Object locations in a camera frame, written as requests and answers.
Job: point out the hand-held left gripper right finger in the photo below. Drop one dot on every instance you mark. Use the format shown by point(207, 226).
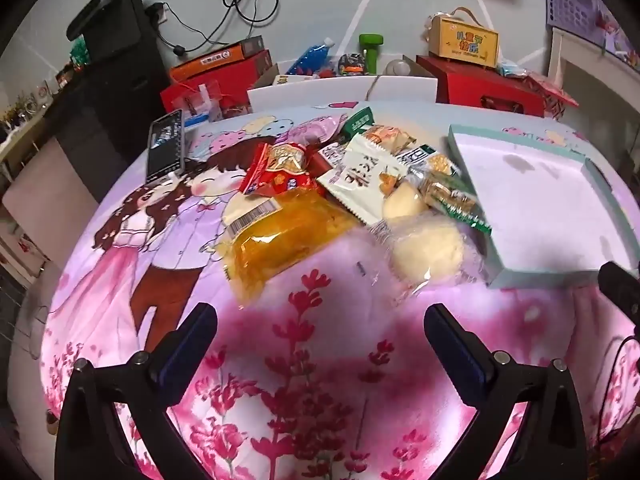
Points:
point(450, 345)

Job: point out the white table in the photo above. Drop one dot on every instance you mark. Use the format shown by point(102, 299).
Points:
point(595, 55)

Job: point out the cream-orange snack packet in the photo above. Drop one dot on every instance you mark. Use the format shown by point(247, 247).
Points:
point(387, 139)

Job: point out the red patterned box lid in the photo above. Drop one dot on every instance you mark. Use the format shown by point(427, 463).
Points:
point(550, 92)

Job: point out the green snack packet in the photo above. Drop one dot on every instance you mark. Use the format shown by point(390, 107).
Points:
point(359, 122)

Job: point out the red gift box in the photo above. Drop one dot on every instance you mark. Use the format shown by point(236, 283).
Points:
point(480, 90)

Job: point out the clear bun packet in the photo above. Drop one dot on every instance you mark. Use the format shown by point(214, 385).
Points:
point(425, 252)
point(402, 200)

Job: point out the green dumbbell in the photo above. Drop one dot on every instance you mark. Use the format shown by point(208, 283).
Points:
point(371, 52)

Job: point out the white cardboard box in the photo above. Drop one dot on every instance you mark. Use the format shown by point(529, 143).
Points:
point(325, 92)

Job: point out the pink snack packet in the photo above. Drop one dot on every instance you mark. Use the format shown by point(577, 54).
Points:
point(315, 132)

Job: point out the blue-white small box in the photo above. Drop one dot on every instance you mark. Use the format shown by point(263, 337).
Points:
point(197, 121)

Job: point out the grey webcam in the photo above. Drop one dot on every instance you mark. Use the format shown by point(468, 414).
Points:
point(90, 12)

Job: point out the dark red snack packet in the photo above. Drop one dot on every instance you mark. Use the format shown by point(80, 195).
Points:
point(332, 157)

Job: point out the colourful toy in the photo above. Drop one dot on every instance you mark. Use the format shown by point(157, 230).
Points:
point(351, 64)

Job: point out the orange flat box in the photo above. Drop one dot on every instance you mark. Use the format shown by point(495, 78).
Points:
point(215, 57)

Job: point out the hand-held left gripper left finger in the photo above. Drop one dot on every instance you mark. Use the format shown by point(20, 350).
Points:
point(190, 342)

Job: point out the white-green corn snack packet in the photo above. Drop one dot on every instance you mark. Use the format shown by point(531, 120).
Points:
point(430, 157)

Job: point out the black upright box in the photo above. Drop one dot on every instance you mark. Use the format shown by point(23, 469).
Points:
point(122, 15)

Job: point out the clear acrylic box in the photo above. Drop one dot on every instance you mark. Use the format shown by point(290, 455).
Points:
point(197, 100)

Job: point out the yellow snack packet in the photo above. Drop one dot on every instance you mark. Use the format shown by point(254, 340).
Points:
point(285, 235)

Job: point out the green-edged cracker packet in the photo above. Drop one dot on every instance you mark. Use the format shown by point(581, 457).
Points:
point(450, 200)

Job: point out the blue plastic bottle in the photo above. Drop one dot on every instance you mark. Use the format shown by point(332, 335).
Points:
point(312, 57)

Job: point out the clear round container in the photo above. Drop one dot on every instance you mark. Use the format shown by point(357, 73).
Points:
point(398, 67)

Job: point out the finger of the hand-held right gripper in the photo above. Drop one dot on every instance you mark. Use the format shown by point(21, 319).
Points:
point(622, 287)

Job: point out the teal shallow box tray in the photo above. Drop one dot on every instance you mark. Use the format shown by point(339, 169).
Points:
point(530, 200)

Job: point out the smartphone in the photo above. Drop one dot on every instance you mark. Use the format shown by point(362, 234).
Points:
point(165, 147)

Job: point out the dark cabinet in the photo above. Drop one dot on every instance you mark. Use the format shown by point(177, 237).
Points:
point(110, 105)

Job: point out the red flat box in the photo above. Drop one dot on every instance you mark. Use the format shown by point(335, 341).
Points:
point(235, 77)

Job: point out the white snack packet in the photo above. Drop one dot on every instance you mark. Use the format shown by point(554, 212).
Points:
point(355, 180)

